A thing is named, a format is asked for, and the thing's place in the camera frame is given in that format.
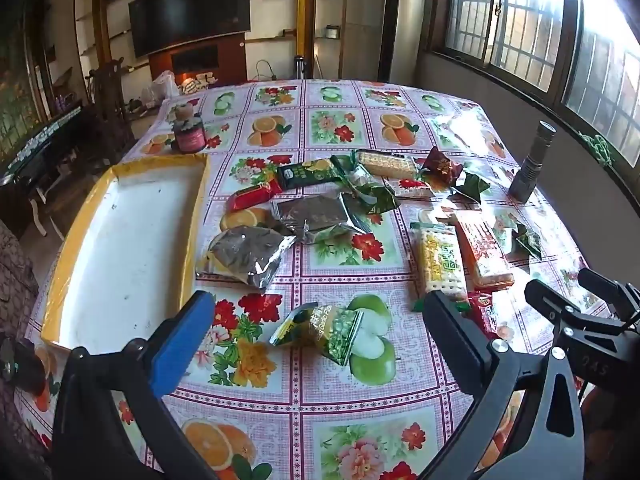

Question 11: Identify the white plastic bag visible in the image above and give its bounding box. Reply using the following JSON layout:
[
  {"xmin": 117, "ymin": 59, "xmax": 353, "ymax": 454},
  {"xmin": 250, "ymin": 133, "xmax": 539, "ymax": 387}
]
[{"xmin": 142, "ymin": 71, "xmax": 181, "ymax": 106}]

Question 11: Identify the green triangular snack packet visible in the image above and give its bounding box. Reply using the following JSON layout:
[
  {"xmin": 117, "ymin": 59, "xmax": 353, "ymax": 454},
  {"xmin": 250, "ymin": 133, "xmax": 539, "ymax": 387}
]
[
  {"xmin": 500, "ymin": 220, "xmax": 543, "ymax": 261},
  {"xmin": 447, "ymin": 170, "xmax": 492, "ymax": 204},
  {"xmin": 345, "ymin": 180, "xmax": 401, "ymax": 216}
]

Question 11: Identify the small white red packet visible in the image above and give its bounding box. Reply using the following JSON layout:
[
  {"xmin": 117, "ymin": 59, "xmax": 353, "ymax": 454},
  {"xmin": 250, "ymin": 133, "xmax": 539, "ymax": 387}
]
[{"xmin": 387, "ymin": 178, "xmax": 433, "ymax": 198}]

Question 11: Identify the yellow-rimmed white box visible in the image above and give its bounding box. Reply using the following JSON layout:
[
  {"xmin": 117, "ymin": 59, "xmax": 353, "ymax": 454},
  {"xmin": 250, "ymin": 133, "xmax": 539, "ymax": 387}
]
[{"xmin": 40, "ymin": 154, "xmax": 211, "ymax": 356}]

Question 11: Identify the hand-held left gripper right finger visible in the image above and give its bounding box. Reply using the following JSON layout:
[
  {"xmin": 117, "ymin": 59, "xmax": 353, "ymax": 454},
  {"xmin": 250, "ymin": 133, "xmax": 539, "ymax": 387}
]
[{"xmin": 415, "ymin": 290, "xmax": 588, "ymax": 480}]

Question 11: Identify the red black-label snack packet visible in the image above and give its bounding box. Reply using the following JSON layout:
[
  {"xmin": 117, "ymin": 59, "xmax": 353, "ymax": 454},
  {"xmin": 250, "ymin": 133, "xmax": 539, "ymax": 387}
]
[{"xmin": 227, "ymin": 180, "xmax": 283, "ymax": 212}]

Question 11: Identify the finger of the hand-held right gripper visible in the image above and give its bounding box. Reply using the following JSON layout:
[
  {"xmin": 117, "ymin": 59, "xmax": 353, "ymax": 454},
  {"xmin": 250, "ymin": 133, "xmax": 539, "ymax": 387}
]
[
  {"xmin": 525, "ymin": 279, "xmax": 621, "ymax": 333},
  {"xmin": 578, "ymin": 268, "xmax": 640, "ymax": 321}
]

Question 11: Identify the silver flashlight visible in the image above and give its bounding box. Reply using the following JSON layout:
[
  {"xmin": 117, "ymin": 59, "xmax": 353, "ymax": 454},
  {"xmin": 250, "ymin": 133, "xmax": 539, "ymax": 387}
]
[{"xmin": 508, "ymin": 121, "xmax": 557, "ymax": 202}]

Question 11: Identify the red-brown television wall panel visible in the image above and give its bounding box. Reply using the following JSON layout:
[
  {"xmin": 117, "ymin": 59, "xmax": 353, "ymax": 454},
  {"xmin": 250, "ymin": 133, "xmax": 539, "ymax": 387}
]
[{"xmin": 142, "ymin": 0, "xmax": 251, "ymax": 86}]

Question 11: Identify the barred window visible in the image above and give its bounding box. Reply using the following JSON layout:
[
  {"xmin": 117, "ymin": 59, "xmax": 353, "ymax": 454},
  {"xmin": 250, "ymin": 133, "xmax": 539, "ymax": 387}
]
[{"xmin": 432, "ymin": 0, "xmax": 640, "ymax": 166}]

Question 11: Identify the silver foil snack packet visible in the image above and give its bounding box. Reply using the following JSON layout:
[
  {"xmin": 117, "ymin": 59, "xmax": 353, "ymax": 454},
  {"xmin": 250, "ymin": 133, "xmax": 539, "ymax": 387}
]
[
  {"xmin": 194, "ymin": 225, "xmax": 297, "ymax": 291},
  {"xmin": 270, "ymin": 192, "xmax": 368, "ymax": 246}
]

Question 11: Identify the clear cracker packet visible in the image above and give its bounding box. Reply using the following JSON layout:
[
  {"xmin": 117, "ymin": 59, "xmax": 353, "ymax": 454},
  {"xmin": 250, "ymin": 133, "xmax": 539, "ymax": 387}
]
[{"xmin": 352, "ymin": 149, "xmax": 418, "ymax": 179}]

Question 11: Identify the large floral wall painting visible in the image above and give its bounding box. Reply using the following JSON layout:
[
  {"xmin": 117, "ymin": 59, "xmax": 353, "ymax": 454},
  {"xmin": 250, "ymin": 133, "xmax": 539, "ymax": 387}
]
[{"xmin": 0, "ymin": 25, "xmax": 46, "ymax": 161}]

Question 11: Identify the small clear candy packet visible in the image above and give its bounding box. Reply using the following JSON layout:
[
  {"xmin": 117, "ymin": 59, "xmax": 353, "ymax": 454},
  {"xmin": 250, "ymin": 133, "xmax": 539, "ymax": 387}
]
[{"xmin": 345, "ymin": 162, "xmax": 373, "ymax": 191}]

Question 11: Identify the green yellow pea packet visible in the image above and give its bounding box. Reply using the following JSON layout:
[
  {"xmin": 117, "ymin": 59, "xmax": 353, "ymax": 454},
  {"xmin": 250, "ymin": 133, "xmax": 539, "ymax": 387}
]
[{"xmin": 269, "ymin": 302, "xmax": 364, "ymax": 367}]

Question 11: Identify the tall white air conditioner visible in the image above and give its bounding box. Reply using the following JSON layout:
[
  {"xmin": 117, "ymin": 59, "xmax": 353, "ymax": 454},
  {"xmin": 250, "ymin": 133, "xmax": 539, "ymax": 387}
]
[{"xmin": 377, "ymin": 0, "xmax": 428, "ymax": 81}]

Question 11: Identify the patterned brown cloth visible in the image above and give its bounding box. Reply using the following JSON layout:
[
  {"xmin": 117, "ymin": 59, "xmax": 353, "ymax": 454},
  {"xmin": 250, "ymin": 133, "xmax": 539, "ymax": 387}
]
[{"xmin": 0, "ymin": 220, "xmax": 41, "ymax": 341}]

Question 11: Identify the black flat television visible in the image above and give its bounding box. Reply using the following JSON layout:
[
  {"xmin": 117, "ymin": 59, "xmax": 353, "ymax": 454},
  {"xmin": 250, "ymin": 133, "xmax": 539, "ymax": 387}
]
[{"xmin": 128, "ymin": 0, "xmax": 251, "ymax": 58}]

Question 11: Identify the yellow green cracker packet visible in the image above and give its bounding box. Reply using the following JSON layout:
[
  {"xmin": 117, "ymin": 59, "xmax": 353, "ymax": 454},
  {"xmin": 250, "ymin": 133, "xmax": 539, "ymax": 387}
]
[{"xmin": 410, "ymin": 222, "xmax": 471, "ymax": 311}]

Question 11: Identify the red-lidded jam jar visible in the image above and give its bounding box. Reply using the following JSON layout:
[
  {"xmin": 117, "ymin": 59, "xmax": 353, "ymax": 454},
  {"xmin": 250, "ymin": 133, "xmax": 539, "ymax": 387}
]
[{"xmin": 171, "ymin": 102, "xmax": 206, "ymax": 155}]

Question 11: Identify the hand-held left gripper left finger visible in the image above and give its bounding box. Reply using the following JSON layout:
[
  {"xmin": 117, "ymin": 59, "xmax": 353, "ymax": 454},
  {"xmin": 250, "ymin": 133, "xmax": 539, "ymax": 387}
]
[{"xmin": 52, "ymin": 290, "xmax": 218, "ymax": 480}]

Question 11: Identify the maroon snack packet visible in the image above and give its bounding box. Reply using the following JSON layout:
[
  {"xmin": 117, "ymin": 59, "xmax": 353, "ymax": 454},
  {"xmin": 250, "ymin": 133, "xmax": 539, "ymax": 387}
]
[{"xmin": 417, "ymin": 146, "xmax": 463, "ymax": 191}]

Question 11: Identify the dark wooden chair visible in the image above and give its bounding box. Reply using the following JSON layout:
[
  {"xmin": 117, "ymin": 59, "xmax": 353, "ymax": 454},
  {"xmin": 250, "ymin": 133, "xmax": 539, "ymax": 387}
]
[{"xmin": 85, "ymin": 57, "xmax": 136, "ymax": 146}]

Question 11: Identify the floral fruit print tablecloth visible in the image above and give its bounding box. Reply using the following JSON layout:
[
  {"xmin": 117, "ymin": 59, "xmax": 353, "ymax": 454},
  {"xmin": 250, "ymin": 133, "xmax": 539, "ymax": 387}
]
[{"xmin": 15, "ymin": 79, "xmax": 621, "ymax": 480}]

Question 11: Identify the black table with tiles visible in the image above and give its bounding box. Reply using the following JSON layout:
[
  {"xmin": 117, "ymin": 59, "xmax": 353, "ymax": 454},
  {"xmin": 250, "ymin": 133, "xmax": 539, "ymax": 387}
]
[{"xmin": 0, "ymin": 100, "xmax": 88, "ymax": 196}]

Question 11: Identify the yellow pillar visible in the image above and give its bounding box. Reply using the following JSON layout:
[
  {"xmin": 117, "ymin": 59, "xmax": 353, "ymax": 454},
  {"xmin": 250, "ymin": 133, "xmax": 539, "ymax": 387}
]
[{"xmin": 297, "ymin": 0, "xmax": 316, "ymax": 78}]

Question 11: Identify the dark green snack packet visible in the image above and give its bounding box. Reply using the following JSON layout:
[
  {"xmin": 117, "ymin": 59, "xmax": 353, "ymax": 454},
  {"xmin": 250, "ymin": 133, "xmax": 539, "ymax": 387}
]
[{"xmin": 276, "ymin": 157, "xmax": 351, "ymax": 191}]

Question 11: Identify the orange cracker packet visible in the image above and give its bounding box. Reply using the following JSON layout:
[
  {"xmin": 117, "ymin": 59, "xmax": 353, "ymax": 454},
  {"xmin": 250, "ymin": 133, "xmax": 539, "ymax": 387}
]
[{"xmin": 450, "ymin": 210, "xmax": 516, "ymax": 288}]

